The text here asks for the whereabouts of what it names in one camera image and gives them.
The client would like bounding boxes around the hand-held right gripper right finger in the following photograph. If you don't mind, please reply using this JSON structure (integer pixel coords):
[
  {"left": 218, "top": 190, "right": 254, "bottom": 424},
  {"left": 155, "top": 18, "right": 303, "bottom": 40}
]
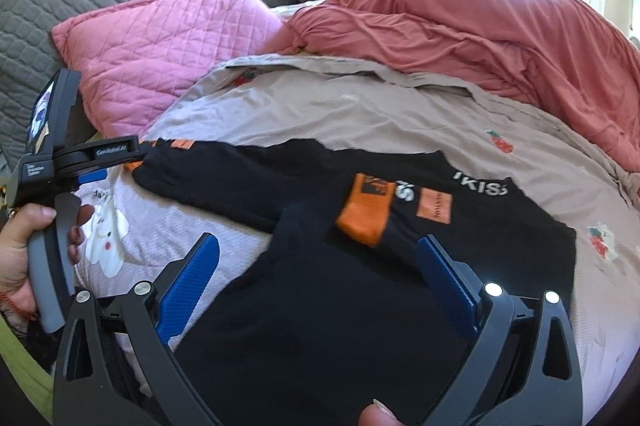
[{"left": 400, "top": 235, "right": 583, "bottom": 426}]

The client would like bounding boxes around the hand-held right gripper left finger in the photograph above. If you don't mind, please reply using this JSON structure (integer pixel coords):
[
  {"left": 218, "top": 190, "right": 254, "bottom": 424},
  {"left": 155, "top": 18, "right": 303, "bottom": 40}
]
[{"left": 52, "top": 233, "right": 223, "bottom": 426}]

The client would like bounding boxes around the black t-shirt with orange patches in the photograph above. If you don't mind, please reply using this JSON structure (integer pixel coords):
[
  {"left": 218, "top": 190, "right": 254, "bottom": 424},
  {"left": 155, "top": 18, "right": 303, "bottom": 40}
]
[{"left": 132, "top": 138, "right": 578, "bottom": 426}]

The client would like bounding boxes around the person's left forearm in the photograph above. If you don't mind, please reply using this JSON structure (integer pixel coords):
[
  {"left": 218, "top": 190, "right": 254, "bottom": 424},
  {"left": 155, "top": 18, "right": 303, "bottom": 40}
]
[{"left": 0, "top": 308, "right": 61, "bottom": 374}]

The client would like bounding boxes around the person's left hand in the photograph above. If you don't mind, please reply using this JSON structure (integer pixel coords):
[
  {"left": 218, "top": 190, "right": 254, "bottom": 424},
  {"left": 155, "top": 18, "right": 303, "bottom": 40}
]
[{"left": 0, "top": 204, "right": 96, "bottom": 322}]

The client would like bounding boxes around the person's right hand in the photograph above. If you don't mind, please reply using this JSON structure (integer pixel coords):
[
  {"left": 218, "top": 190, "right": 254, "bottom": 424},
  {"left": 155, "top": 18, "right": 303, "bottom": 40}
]
[{"left": 357, "top": 398, "right": 401, "bottom": 426}]

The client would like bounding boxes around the pink quilted pillow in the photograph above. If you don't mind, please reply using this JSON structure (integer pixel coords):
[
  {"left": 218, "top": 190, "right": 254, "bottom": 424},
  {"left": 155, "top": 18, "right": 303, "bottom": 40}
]
[{"left": 50, "top": 0, "right": 291, "bottom": 139}]

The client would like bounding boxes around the olive green cloth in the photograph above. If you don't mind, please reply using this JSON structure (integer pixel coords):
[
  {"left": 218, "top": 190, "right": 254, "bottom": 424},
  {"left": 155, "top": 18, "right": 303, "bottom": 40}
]
[{"left": 0, "top": 321, "right": 57, "bottom": 426}]

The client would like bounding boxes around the salmon duvet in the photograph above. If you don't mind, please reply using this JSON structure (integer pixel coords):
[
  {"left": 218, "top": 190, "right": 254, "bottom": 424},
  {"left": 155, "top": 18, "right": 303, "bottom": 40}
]
[{"left": 285, "top": 0, "right": 640, "bottom": 174}]

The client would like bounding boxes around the red bead bracelet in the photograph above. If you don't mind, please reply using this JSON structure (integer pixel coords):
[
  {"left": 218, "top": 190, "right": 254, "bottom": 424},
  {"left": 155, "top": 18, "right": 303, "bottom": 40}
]
[{"left": 0, "top": 290, "right": 40, "bottom": 322}]

